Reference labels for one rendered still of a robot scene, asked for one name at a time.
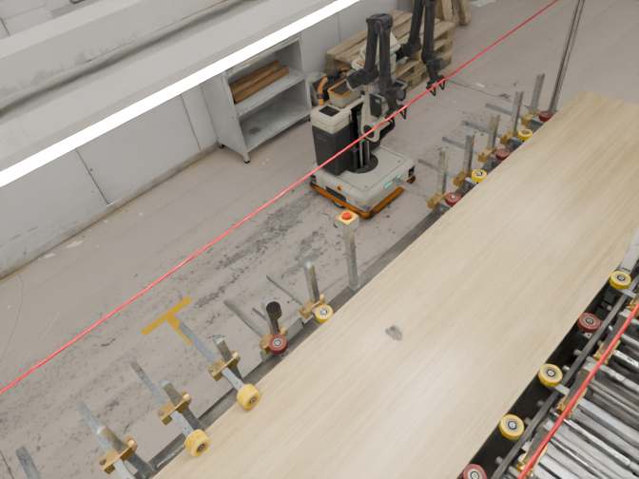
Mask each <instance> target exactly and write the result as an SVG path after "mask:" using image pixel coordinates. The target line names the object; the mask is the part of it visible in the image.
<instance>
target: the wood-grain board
mask: <svg viewBox="0 0 639 479"><path fill-rule="evenodd" d="M638 228H639V105H634V104H630V103H627V102H623V101H620V100H617V99H613V98H611V97H607V96H604V95H600V94H597V93H593V92H590V91H586V90H584V89H582V90H581V91H580V92H579V93H578V94H577V95H576V96H574V97H573V98H572V99H571V100H570V101H569V102H568V103H567V104H566V105H564V106H563V107H562V108H561V109H560V110H559V111H558V112H557V113H556V114H554V115H553V116H552V117H551V118H550V119H549V120H548V121H547V122H546V123H544V124H543V125H542V126H541V127H540V128H539V129H538V130H537V131H536V132H534V133H533V134H532V135H531V137H530V138H529V139H528V140H527V141H525V142H524V143H523V144H522V145H520V146H519V147H518V148H517V149H516V150H515V151H514V152H513V153H512V154H511V155H510V156H509V157H508V158H507V159H505V160H504V161H503V162H502V163H501V164H500V165H499V166H498V167H496V168H495V169H494V170H493V171H492V172H491V173H490V174H489V175H488V176H487V177H485V178H484V179H483V180H482V181H481V182H480V183H479V184H478V185H476V186H475V187H474V188H473V189H472V190H471V191H470V192H469V193H468V194H467V195H465V196H464V197H463V198H462V199H461V200H460V201H459V202H458V203H456V204H455V205H454V206H453V207H452V208H451V209H450V210H449V211H448V212H447V213H445V214H444V215H443V216H442V217H441V218H440V219H439V220H438V221H436V222H435V223H434V224H433V225H432V226H431V227H430V228H429V229H428V230H426V231H425V232H424V233H423V234H422V235H421V236H420V237H419V238H418V239H416V240H415V241H414V242H413V243H412V244H411V245H410V246H409V247H408V248H406V249H405V250H404V251H403V252H402V253H401V254H400V255H399V256H398V257H397V258H395V259H394V260H393V261H392V262H391V263H390V264H389V265H388V266H386V267H385V268H384V269H383V270H382V271H381V272H380V273H379V274H378V275H377V276H375V277H374V278H373V279H372V280H371V281H370V282H369V283H368V284H366V285H365V286H364V287H363V288H362V289H361V290H360V291H359V292H358V293H356V294H355V295H354V296H353V297H352V298H351V299H350V300H349V301H348V302H346V303H345V304H344V305H343V306H342V307H341V308H340V309H339V310H338V311H336V312H335V313H334V314H333V315H332V316H331V317H330V318H329V319H328V320H326V321H325V322H324V323H323V324H322V325H321V326H320V327H319V328H318V329H317V330H316V331H315V332H314V333H312V334H311V335H310V336H309V337H308V338H306V339H305V340H304V341H303V342H302V343H301V345H300V346H299V347H297V348H296V349H295V350H294V351H293V352H292V353H291V354H290V355H288V356H287V357H286V358H285V359H284V360H283V361H282V362H281V363H280V364H279V365H277V366H276V367H275V368H274V369H273V370H272V371H271V372H270V373H269V374H267V375H266V376H265V377H264V378H263V379H262V380H261V381H260V382H259V383H257V384H256V385H255V386H254V387H255V388H256V389H257V390H258V391H259V392H260V394H261V397H260V399H259V401H258V402H257V403H256V405H254V406H253V407H252V408H250V409H246V408H245V407H244V406H243V405H242V404H241V403H240V402H239V401H237V402H236V403H235V404H234V405H233V406H232V407H231V408H230V409H229V410H227V411H226V412H225V413H224V414H223V415H222V416H221V417H220V418H218V419H217V420H216V421H215V422H214V423H213V424H212V425H211V426H210V427H209V428H207V429H206V430H205V431H204V433H205V435H206V436H207V437H208V438H209V440H210V444H209V446H208V448H207V449H206V451H205V452H203V453H202V454H201V455H198V456H192V454H191V453H190V452H189V451H188V449H187V448H185V449H184V450H183V451H182V452H181V453H180V454H178V455H177V456H176V457H175V458H174V459H173V460H172V461H171V462H170V463H169V464H167V465H166V466H165V467H164V468H163V469H162V470H161V471H160V472H158V473H157V474H156V475H155V476H154V477H153V478H152V479H458V477H459V476H460V475H461V473H462V472H463V470H464V469H465V467H466V466H468V465H469V464H470V462H471V461H472V460H473V459H474V457H475V456H476V454H477V453H478V452H479V450H480V449H481V448H482V446H483V445H484V444H485V442H486V441H487V440H488V438H489V437H490V436H491V434H492V433H493V432H494V430H495V429H496V427H497V426H498V425H499V424H500V422H501V419H502V418H503V417H504V416H505V415H506V414H507V413H508V412H509V410H510V409H511V408H512V406H513V405H514V403H515V402H516V401H517V399H518V398H519V397H520V395H521V394H522V393H523V392H524V391H525V390H526V389H527V387H528V386H529V385H530V383H531V382H532V381H533V379H534V378H535V376H536V375H537V374H538V372H539V371H540V368H541V367H542V366H543V365H544V364H545V363H546V362H547V360H548V359H549V358H550V356H551V355H552V354H553V352H554V351H555V350H556V348H557V347H558V346H559V344H560V343H561V342H562V340H563V339H564V338H565V336H566V335H567V334H568V332H569V331H570V330H571V328H572V327H573V325H574V324H575V323H576V321H577V320H578V318H579V317H580V316H581V315H582V314H583V313H584V312H585V311H586V309H587V308H588V307H589V305H590V304H591V302H592V301H593V300H594V298H595V297H596V296H597V294H598V293H599V292H600V290H601V289H602V288H603V286H604V285H605V284H606V283H607V281H608V280H609V279H610V276H611V274H612V273H614V272H615V270H616V269H617V268H618V266H619V265H620V263H621V261H622V259H623V257H624V255H625V254H626V253H627V251H628V249H629V246H630V244H631V242H632V240H633V238H634V236H635V234H636V232H637V230H638ZM392 324H394V325H398V327H399V330H400V331H401V332H402V339H401V340H400V341H397V340H394V339H392V338H391V337H388V336H387V335H386V334H385V329H386V328H390V327H391V325H392Z"/></svg>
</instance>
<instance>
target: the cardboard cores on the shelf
mask: <svg viewBox="0 0 639 479"><path fill-rule="evenodd" d="M287 38H288V37H286V38H284V39H282V40H280V41H278V42H277V43H275V44H273V45H271V46H270V47H268V48H271V47H273V46H275V45H276V44H278V43H280V42H282V41H284V40H286V39H287ZM268 48H265V49H263V50H261V51H259V52H257V53H255V54H253V55H251V56H249V57H248V58H250V57H252V56H254V55H256V54H258V53H260V52H262V51H264V50H266V49H268ZM278 67H280V63H279V61H278V60H276V61H274V62H272V63H270V64H268V65H266V66H264V67H261V68H259V69H258V70H256V71H254V72H252V73H250V74H248V75H246V76H244V77H242V78H241V79H239V80H237V81H235V82H233V83H231V84H229V87H230V91H231V95H232V98H233V102H234V105H235V104H237V103H239V102H241V101H242V100H244V99H246V98H247V97H249V96H251V95H252V94H254V93H256V92H258V91H259V90H261V89H263V88H264V87H266V86H269V85H270V84H272V83H274V82H275V81H277V80H279V78H281V77H283V76H285V75H286V74H288V73H289V68H288V67H287V66H284V67H282V68H280V69H278Z"/></svg>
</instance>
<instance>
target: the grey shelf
mask: <svg viewBox="0 0 639 479"><path fill-rule="evenodd" d="M272 52H273V53H272ZM273 56H274V58H273ZM276 60H278V61H279V63H280V67H278V69H280V68H282V67H284V66H287V67H288V68H289V73H288V74H286V75H285V76H283V77H281V78H279V80H277V81H275V82H274V83H272V84H270V85H269V86H266V87H264V88H263V89H261V90H259V91H258V92H256V93H254V94H252V95H251V96H249V97H247V98H246V99H244V100H242V101H241V102H239V103H237V104H235V105H234V102H233V98H232V95H231V91H230V87H229V84H231V83H233V82H235V81H237V80H239V79H241V78H242V77H244V76H246V75H248V74H250V73H252V72H254V71H256V70H258V69H259V68H261V67H264V66H266V65H268V64H270V63H272V62H274V61H276ZM200 85H201V88H202V91H203V96H204V99H205V102H206V105H207V108H208V111H209V115H210V118H211V121H212V124H213V126H214V129H215V132H216V136H217V139H218V142H219V147H220V148H221V149H223V148H224V145H223V144H225V145H226V146H228V147H230V148H231V149H233V150H235V151H236V152H238V153H240V154H241V155H243V159H244V162H245V163H246V164H248V163H250V161H249V158H248V154H247V152H249V151H250V150H252V149H253V148H255V147H256V146H258V145H259V144H261V143H262V142H264V141H266V140H268V139H270V138H272V137H273V136H275V135H277V134H278V133H280V132H281V131H283V130H284V129H285V128H287V127H288V126H290V125H292V124H294V123H295V122H297V121H299V120H300V119H302V118H303V117H305V116H306V115H308V114H310V111H311V110H312V104H311V97H310V90H309V84H308V77H307V70H306V64H305V57H304V50H303V43H302V37H301V30H299V31H297V32H295V33H294V34H292V35H290V36H288V38H287V39H286V40H284V41H282V42H280V43H278V44H276V45H275V46H273V47H271V48H268V49H266V50H264V51H262V52H260V53H258V54H256V55H254V56H252V57H250V58H247V59H245V60H243V61H241V62H239V63H237V64H236V65H234V66H232V67H228V68H226V69H225V70H223V71H221V72H219V73H217V74H215V75H213V76H211V77H209V78H207V79H205V80H203V81H202V82H200ZM229 94H230V95H229ZM245 154H246V155H245Z"/></svg>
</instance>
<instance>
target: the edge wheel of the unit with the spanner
mask: <svg viewBox="0 0 639 479"><path fill-rule="evenodd" d="M287 347H288V344H287V341H286V338H285V337H284V336H282V335H275V336H273V337H272V338H271V339H270V340H269V348H270V350H271V352H272V353H273V354H283V353H284V352H285V351H286V350H287Z"/></svg>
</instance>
